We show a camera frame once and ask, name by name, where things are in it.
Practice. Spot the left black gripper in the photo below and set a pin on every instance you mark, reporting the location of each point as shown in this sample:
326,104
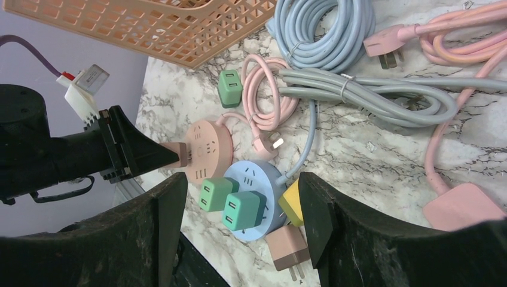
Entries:
118,150

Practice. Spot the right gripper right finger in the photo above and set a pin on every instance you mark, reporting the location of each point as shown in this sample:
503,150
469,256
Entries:
352,244

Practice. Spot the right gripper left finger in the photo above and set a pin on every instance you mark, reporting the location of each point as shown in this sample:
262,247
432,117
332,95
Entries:
133,244

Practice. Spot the teal usb charger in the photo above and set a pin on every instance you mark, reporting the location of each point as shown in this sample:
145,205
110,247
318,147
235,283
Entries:
243,210

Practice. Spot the dark green usb charger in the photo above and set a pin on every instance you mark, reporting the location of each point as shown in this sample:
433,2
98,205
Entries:
229,88

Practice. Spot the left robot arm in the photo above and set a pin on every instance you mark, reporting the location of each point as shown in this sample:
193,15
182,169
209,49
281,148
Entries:
31,159

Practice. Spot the brown pink usb charger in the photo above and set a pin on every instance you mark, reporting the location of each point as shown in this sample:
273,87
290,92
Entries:
288,249

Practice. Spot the yellow usb charger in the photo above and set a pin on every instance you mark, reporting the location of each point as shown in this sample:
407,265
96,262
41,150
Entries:
291,205

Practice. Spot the pink round power socket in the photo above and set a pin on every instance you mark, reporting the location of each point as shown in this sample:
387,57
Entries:
211,151

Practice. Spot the blue round power socket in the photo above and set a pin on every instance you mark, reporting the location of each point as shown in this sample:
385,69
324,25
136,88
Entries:
260,176

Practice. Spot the orange plastic file organizer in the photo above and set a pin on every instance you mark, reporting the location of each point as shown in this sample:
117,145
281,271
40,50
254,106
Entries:
185,33

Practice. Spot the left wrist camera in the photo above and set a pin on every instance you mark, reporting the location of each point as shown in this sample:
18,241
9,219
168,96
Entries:
81,90

